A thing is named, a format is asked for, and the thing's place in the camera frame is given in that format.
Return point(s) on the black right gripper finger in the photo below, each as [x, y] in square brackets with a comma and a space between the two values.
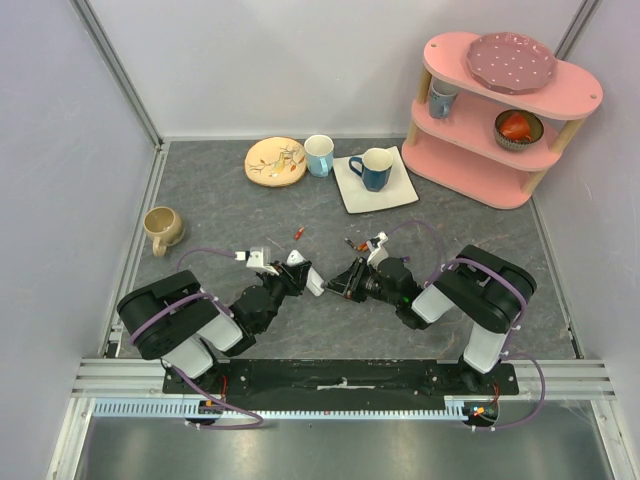
[345, 277]
[340, 288]

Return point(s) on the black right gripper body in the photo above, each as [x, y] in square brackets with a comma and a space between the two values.
[356, 278]

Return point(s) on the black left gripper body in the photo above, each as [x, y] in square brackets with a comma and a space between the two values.
[289, 283]

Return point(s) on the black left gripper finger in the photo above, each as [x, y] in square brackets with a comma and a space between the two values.
[299, 268]
[302, 283]

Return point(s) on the white remote control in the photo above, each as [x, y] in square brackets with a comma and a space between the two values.
[314, 283]

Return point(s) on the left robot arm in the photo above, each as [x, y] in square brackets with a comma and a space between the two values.
[175, 320]

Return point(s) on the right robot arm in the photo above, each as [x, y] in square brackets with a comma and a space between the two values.
[491, 291]

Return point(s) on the black battery with orange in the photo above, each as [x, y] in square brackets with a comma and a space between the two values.
[350, 243]

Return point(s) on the white square plate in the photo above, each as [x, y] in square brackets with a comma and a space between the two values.
[399, 190]

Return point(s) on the dark blue mug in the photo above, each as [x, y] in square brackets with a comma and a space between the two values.
[373, 167]

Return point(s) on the beige floral plate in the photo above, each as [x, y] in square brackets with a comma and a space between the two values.
[276, 162]

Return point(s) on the light blue mug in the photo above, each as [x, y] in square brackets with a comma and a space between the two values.
[319, 151]

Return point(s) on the beige mug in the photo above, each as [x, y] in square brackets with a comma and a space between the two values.
[164, 227]

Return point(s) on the pink three-tier shelf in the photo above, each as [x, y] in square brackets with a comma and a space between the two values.
[494, 113]

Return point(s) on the blue grey mug on shelf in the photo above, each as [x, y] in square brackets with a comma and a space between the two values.
[442, 96]

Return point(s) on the dark patterned bowl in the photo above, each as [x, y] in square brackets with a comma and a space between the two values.
[537, 131]

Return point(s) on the red cup in bowl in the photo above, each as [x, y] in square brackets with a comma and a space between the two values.
[516, 128]

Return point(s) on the purple dotted plate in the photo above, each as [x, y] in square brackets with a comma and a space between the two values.
[510, 63]

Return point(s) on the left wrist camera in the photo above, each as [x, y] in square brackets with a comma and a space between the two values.
[259, 260]

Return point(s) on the aluminium frame rail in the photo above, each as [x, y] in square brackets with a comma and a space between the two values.
[107, 51]

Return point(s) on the slotted cable duct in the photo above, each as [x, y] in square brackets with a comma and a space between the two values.
[194, 409]

